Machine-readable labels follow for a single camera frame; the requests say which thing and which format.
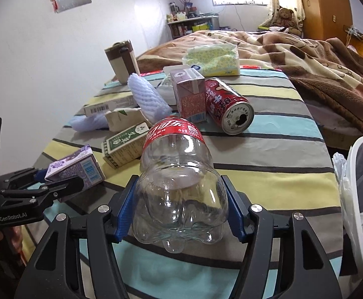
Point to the clear plastic bottle red label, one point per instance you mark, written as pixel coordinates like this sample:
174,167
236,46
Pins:
181,174

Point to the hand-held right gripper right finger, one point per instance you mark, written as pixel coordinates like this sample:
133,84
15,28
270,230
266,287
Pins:
233,212

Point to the brown and cream tumbler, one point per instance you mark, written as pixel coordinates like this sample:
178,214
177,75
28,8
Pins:
120,62

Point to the pink drink carton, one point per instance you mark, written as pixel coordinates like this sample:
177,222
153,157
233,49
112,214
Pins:
189,99

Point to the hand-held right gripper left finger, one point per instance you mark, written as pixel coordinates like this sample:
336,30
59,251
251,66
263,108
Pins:
125,212

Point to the white foam fruit net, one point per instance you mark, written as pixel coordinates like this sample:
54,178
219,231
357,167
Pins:
144,96
88,123

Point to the white trash bin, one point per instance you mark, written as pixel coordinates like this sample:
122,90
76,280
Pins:
355,174

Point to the brown teddy bear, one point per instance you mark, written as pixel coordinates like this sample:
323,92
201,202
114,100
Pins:
285,17

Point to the cluttered white shelf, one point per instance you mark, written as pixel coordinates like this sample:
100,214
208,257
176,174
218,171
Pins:
193,25

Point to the brown patterned blanket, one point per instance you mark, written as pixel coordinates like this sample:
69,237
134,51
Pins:
309,62

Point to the white and purple long box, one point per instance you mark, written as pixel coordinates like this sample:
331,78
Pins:
106,106

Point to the purple drink carton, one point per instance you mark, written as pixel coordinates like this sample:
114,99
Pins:
81,168

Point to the wooden wardrobe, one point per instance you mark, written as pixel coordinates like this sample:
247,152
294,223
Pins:
324,6

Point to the white plastic bag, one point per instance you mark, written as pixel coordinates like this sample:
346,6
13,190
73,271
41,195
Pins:
343,187

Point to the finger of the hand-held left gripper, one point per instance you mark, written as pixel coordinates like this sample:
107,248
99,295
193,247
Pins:
28,174
60,187

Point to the yellow-green tissue pack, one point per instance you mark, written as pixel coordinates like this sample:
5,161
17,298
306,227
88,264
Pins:
212,60

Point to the red patterned cloth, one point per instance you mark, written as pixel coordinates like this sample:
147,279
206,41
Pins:
256,67

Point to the beige carton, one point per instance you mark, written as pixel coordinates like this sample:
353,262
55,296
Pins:
122,120

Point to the red drink can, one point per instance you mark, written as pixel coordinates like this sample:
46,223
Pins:
222,102

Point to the green and cream box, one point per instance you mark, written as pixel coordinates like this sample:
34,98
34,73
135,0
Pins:
122,149

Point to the person's left hand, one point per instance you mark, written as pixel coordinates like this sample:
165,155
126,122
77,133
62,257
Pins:
4,243

